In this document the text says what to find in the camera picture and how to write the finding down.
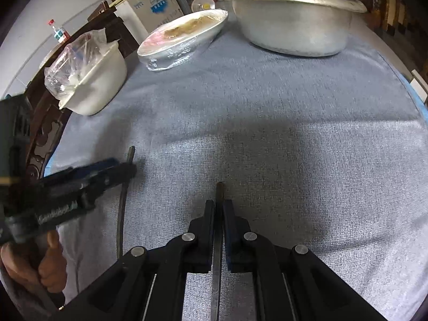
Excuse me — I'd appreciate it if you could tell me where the small white floor fan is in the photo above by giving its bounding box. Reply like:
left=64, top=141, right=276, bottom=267
left=191, top=0, right=215, bottom=12

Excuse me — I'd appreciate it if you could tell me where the clear bottle with red cap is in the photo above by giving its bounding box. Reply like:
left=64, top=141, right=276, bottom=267
left=49, top=19, right=70, bottom=44

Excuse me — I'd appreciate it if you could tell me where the carved dark wooden sideboard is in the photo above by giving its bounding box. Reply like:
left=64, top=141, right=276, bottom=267
left=20, top=1, right=142, bottom=188

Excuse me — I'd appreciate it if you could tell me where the dark chopstick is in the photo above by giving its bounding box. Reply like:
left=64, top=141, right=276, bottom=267
left=115, top=145, right=136, bottom=260
left=210, top=182, right=224, bottom=321

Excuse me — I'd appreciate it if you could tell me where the white chest freezer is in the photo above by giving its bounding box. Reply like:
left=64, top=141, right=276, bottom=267
left=110, top=0, right=184, bottom=39

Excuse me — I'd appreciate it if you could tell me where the white bowl with plastic bag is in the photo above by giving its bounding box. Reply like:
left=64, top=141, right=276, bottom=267
left=44, top=28, right=128, bottom=116

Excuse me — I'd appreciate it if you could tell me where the foil covered food dish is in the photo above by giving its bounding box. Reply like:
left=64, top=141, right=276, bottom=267
left=137, top=9, right=228, bottom=72

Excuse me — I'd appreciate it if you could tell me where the grey table cloth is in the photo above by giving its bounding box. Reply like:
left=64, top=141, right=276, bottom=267
left=50, top=22, right=427, bottom=320

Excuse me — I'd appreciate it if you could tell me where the aluminium pot with lid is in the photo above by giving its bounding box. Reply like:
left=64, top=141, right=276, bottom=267
left=218, top=0, right=367, bottom=57

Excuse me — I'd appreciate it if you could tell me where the person's left hand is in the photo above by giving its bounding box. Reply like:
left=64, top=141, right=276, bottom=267
left=1, top=230, right=67, bottom=293

